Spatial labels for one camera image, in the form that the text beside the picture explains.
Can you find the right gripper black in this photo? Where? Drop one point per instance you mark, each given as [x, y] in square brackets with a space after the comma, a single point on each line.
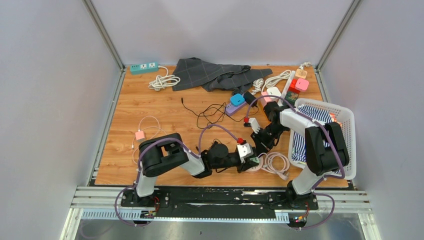
[262, 146]

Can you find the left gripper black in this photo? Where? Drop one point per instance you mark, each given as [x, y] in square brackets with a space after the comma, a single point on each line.
[245, 164]

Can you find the round pink power socket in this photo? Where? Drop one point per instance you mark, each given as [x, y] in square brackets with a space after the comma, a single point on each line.
[255, 169]

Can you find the pink USB charger plug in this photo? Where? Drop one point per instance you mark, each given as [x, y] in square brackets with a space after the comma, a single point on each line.
[140, 136]

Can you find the teal power strip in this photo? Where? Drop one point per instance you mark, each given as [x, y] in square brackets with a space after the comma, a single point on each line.
[143, 68]

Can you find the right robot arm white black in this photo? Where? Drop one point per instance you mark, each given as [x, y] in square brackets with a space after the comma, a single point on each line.
[326, 152]

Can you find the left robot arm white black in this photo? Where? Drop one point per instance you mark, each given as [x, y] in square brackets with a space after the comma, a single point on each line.
[163, 154]

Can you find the pink cube socket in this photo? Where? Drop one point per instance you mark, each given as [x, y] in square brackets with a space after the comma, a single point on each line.
[266, 99]

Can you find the blue square plug adapter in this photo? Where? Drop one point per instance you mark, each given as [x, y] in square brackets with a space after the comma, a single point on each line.
[237, 99]

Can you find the white square plug adapter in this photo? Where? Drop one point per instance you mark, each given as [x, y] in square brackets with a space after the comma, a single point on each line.
[273, 91]

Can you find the dark green plug adapter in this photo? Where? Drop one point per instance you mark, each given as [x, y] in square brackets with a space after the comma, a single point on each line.
[291, 97]

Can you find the red plug adapter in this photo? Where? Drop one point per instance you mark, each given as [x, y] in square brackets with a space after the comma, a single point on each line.
[292, 87]

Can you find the pink square plug adapter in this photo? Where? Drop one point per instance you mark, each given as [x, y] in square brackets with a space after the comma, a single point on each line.
[301, 84]

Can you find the blue white striped cloth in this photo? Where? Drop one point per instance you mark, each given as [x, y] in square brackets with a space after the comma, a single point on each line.
[298, 153]

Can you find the long white power strip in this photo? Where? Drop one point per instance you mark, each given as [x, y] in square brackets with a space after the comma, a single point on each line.
[286, 87]

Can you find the black power adapter brick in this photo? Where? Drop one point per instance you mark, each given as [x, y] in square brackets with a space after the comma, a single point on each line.
[250, 99]

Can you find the purple USB power strip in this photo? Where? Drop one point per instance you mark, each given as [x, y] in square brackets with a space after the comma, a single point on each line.
[231, 109]

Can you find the white plastic basket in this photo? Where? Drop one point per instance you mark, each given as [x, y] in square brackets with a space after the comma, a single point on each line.
[345, 118]

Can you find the beige tag adapter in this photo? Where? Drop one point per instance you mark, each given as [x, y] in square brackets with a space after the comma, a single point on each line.
[300, 74]

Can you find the dark grey checked cloth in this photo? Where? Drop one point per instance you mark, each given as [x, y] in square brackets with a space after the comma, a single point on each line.
[195, 72]

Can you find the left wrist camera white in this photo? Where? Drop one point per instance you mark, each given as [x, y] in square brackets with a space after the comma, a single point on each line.
[244, 151]

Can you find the black mounting base rail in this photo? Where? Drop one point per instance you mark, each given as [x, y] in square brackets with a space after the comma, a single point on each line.
[217, 202]

